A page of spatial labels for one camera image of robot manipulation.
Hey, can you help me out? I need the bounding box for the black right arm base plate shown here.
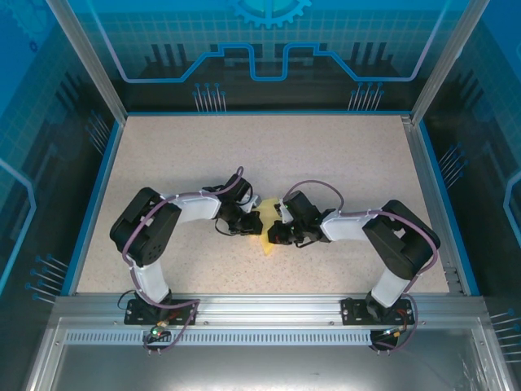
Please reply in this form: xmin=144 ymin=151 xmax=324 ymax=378
xmin=340 ymin=297 xmax=415 ymax=326

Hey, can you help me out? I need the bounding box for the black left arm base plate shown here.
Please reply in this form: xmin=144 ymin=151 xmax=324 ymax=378
xmin=124 ymin=298 xmax=199 ymax=326

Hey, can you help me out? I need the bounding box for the aluminium side rail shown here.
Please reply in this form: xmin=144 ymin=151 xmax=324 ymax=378
xmin=400 ymin=115 xmax=469 ymax=295

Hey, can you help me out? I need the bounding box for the cable plug with green light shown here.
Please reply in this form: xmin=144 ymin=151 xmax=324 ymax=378
xmin=149 ymin=320 xmax=171 ymax=340
xmin=381 ymin=323 xmax=409 ymax=340

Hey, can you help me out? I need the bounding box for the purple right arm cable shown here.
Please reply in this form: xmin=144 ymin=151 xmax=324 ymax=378
xmin=280 ymin=180 xmax=440 ymax=355

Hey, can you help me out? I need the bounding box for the yellow cloth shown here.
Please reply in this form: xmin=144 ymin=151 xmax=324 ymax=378
xmin=254 ymin=198 xmax=282 ymax=257

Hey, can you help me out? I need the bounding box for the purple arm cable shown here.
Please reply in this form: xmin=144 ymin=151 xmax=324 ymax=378
xmin=280 ymin=180 xmax=440 ymax=355
xmin=121 ymin=165 xmax=201 ymax=355

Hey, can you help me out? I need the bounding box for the grey metal tray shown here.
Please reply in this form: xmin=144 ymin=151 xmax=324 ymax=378
xmin=24 ymin=317 xmax=510 ymax=391

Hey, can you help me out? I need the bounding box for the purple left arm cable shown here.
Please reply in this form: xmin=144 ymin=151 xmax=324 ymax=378
xmin=121 ymin=165 xmax=201 ymax=355

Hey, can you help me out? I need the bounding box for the slotted grey cable duct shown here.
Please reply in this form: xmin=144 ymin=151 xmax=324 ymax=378
xmin=64 ymin=330 xmax=374 ymax=347

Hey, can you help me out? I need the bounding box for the aluminium mounting rail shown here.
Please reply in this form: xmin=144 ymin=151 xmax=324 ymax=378
xmin=52 ymin=295 xmax=485 ymax=327

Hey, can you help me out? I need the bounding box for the aluminium frame post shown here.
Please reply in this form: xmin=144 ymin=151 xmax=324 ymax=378
xmin=44 ymin=0 xmax=128 ymax=123
xmin=409 ymin=0 xmax=490 ymax=124

